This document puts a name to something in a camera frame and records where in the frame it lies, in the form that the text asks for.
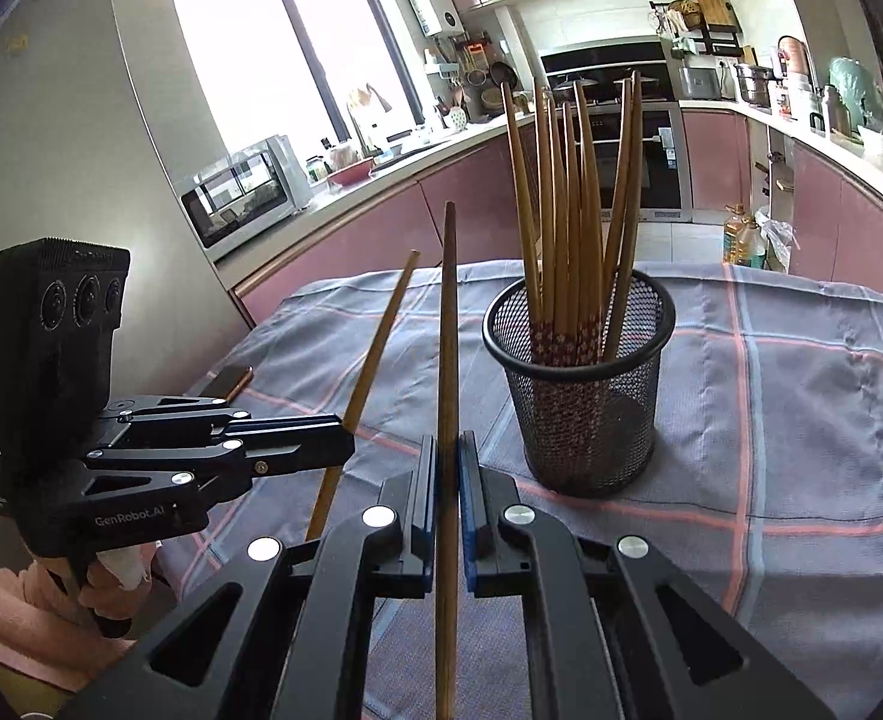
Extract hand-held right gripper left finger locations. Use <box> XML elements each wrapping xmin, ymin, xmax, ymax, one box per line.
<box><xmin>59</xmin><ymin>435</ymin><xmax>439</xmax><ymax>720</ymax></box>

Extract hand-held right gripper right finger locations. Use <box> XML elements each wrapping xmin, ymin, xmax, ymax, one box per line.
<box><xmin>458</xmin><ymin>431</ymin><xmax>836</xmax><ymax>720</ymax></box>

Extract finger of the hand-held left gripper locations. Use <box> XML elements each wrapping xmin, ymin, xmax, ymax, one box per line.
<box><xmin>85</xmin><ymin>442</ymin><xmax>357</xmax><ymax>493</ymax></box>
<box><xmin>100</xmin><ymin>394</ymin><xmax>357</xmax><ymax>446</ymax></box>

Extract floral-handled wooden chopstick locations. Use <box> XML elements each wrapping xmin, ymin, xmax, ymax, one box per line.
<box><xmin>434</xmin><ymin>201</ymin><xmax>461</xmax><ymax>720</ymax></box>
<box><xmin>305</xmin><ymin>250</ymin><xmax>422</xmax><ymax>542</ymax></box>

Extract black mesh utensil holder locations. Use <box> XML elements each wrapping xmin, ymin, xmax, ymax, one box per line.
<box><xmin>482</xmin><ymin>268</ymin><xmax>677</xmax><ymax>497</ymax></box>

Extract bunch of wooden chopsticks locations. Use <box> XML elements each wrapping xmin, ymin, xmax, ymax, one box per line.
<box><xmin>501</xmin><ymin>71</ymin><xmax>645</xmax><ymax>481</ymax></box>

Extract person's left hand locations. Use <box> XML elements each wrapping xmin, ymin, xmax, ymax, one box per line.
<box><xmin>77</xmin><ymin>544</ymin><xmax>159</xmax><ymax>616</ymax></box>

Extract smartphone with copper edge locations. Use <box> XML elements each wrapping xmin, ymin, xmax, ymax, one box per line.
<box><xmin>200</xmin><ymin>365</ymin><xmax>256</xmax><ymax>401</ymax></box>

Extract pink kitchen base cabinets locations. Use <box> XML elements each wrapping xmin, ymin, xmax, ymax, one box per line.
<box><xmin>230</xmin><ymin>106</ymin><xmax>883</xmax><ymax>325</ymax></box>

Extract white countertop oven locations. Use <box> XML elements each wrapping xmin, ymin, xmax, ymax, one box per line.
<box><xmin>181</xmin><ymin>135</ymin><xmax>313</xmax><ymax>250</ymax></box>

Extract red basin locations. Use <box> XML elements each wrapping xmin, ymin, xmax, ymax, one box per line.
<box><xmin>326</xmin><ymin>157</ymin><xmax>377</xmax><ymax>186</ymax></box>

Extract blue plaid tablecloth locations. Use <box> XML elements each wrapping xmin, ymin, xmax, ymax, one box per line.
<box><xmin>152</xmin><ymin>259</ymin><xmax>883</xmax><ymax>720</ymax></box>

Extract kitchen window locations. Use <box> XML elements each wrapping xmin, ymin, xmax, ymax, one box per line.
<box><xmin>167</xmin><ymin>0</ymin><xmax>424</xmax><ymax>166</ymax></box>

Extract cooking oil bottle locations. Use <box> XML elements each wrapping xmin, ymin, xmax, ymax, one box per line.
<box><xmin>722</xmin><ymin>205</ymin><xmax>762</xmax><ymax>266</ymax></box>

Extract built-in black oven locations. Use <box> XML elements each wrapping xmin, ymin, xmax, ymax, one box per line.
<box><xmin>587</xmin><ymin>100</ymin><xmax>695</xmax><ymax>224</ymax></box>

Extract white plastic bag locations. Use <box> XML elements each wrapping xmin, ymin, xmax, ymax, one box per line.
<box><xmin>755</xmin><ymin>208</ymin><xmax>797</xmax><ymax>276</ymax></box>

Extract black integrated stove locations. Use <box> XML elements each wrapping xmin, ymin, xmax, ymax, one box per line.
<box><xmin>539</xmin><ymin>43</ymin><xmax>680</xmax><ymax>104</ymax></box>

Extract white water heater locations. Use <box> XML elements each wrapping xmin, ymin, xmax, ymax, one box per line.
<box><xmin>403</xmin><ymin>0</ymin><xmax>467</xmax><ymax>37</ymax></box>

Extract stainless steel pot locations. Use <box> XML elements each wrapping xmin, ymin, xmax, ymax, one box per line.
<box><xmin>734</xmin><ymin>62</ymin><xmax>777</xmax><ymax>107</ymax></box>

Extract black storage rack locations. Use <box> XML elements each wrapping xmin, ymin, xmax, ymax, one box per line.
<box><xmin>653</xmin><ymin>0</ymin><xmax>747</xmax><ymax>59</ymax></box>

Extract pink thermos jug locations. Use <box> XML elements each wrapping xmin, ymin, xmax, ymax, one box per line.
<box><xmin>776</xmin><ymin>35</ymin><xmax>812</xmax><ymax>81</ymax></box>

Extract green mesh food cover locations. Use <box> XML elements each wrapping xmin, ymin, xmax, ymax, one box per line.
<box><xmin>830</xmin><ymin>56</ymin><xmax>883</xmax><ymax>130</ymax></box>

